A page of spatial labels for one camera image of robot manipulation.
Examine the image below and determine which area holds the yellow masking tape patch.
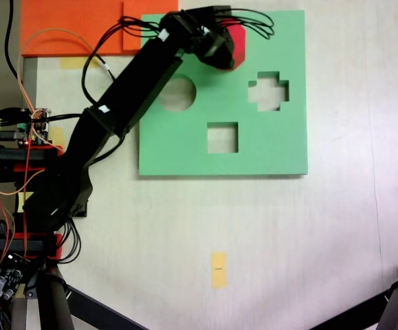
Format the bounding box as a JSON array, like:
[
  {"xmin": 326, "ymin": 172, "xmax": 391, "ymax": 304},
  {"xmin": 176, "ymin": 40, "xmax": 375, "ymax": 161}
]
[{"xmin": 49, "ymin": 126, "xmax": 65, "ymax": 147}]

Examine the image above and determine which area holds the green shape-hole board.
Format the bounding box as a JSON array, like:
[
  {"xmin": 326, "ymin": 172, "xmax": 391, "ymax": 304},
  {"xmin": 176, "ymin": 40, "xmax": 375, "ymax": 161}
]
[{"xmin": 138, "ymin": 10, "xmax": 309, "ymax": 179}]

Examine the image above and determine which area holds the pale orange thin wire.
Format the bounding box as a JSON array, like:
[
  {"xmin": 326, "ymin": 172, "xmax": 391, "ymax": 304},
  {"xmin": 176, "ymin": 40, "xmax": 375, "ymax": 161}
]
[{"xmin": 0, "ymin": 168, "xmax": 47, "ymax": 197}]

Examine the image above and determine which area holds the black tripod strut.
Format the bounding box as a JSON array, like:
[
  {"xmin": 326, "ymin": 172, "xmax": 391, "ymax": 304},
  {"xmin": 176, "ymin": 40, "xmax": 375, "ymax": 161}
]
[
  {"xmin": 307, "ymin": 291, "xmax": 392, "ymax": 330},
  {"xmin": 63, "ymin": 285, "xmax": 148, "ymax": 330}
]

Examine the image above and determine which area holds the black power cable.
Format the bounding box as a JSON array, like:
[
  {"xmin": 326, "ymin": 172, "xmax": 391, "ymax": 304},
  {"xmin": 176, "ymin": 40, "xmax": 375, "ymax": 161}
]
[{"xmin": 5, "ymin": 0, "xmax": 19, "ymax": 79}]

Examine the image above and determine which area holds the orange flat block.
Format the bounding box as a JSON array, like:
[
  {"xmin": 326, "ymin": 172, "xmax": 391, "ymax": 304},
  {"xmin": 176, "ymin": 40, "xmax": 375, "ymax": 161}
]
[
  {"xmin": 122, "ymin": 0, "xmax": 179, "ymax": 55},
  {"xmin": 19, "ymin": 0, "xmax": 124, "ymax": 58}
]

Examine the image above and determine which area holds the red and black clamp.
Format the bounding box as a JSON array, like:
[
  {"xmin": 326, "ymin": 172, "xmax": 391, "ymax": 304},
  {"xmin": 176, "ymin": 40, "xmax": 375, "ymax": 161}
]
[
  {"xmin": 0, "ymin": 143, "xmax": 65, "ymax": 183},
  {"xmin": 0, "ymin": 232, "xmax": 64, "ymax": 261}
]

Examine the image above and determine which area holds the black gripper wire bundle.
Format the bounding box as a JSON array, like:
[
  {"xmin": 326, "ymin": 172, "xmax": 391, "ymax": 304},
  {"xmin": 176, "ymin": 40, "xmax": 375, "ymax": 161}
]
[{"xmin": 215, "ymin": 8, "xmax": 275, "ymax": 41}]

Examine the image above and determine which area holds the yellow masking tape strip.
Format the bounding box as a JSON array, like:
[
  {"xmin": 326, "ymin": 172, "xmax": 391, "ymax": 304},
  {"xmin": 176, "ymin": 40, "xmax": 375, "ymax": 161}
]
[{"xmin": 59, "ymin": 57, "xmax": 98, "ymax": 69}]

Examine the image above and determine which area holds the yellow tape marker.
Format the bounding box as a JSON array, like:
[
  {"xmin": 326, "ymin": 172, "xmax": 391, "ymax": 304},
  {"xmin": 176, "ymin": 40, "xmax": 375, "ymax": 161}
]
[{"xmin": 211, "ymin": 252, "xmax": 228, "ymax": 289}]

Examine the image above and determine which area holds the orange wire cable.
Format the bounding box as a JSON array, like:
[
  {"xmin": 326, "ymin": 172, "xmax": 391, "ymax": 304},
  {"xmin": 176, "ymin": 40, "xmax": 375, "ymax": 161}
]
[{"xmin": 16, "ymin": 28, "xmax": 100, "ymax": 116}]

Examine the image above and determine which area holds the black converter circuit board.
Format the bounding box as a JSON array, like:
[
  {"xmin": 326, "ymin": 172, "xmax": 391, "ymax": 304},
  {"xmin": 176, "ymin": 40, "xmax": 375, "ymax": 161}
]
[{"xmin": 0, "ymin": 252, "xmax": 26, "ymax": 305}]

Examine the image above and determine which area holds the black base wire bundle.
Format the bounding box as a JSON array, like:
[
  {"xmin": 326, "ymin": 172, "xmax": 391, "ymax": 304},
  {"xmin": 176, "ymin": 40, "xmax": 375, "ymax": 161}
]
[{"xmin": 59, "ymin": 219, "xmax": 82, "ymax": 264}]

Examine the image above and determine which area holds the black USB plug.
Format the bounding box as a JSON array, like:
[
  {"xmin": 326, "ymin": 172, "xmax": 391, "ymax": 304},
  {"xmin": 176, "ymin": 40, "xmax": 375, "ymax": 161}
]
[{"xmin": 0, "ymin": 129, "xmax": 26, "ymax": 142}]

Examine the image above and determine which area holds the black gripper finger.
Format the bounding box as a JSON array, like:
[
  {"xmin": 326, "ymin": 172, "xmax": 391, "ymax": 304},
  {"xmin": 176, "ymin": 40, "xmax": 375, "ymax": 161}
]
[{"xmin": 219, "ymin": 30, "xmax": 236, "ymax": 71}]

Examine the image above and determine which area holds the black USB cable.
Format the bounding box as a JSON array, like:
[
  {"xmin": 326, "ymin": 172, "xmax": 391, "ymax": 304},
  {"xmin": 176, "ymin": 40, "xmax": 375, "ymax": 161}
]
[{"xmin": 0, "ymin": 107, "xmax": 26, "ymax": 121}]

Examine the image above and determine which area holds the red thin wire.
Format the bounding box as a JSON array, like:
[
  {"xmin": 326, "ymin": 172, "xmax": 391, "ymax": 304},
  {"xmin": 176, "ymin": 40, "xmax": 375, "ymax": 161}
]
[{"xmin": 21, "ymin": 137, "xmax": 34, "ymax": 257}]

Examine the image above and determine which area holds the green driver circuit board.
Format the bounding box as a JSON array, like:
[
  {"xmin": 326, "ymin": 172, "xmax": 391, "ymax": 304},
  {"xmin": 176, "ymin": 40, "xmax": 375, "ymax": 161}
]
[{"xmin": 16, "ymin": 108, "xmax": 54, "ymax": 144}]

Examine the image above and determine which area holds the black forearm wire bundle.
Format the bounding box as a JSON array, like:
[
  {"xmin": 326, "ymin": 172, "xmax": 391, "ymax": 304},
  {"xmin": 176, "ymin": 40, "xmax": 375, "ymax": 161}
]
[{"xmin": 80, "ymin": 15, "xmax": 164, "ymax": 104}]

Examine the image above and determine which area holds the red octagonal pillar block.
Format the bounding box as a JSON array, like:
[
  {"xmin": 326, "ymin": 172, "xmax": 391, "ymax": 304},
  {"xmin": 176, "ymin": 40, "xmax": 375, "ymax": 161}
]
[{"xmin": 224, "ymin": 22, "xmax": 247, "ymax": 72}]

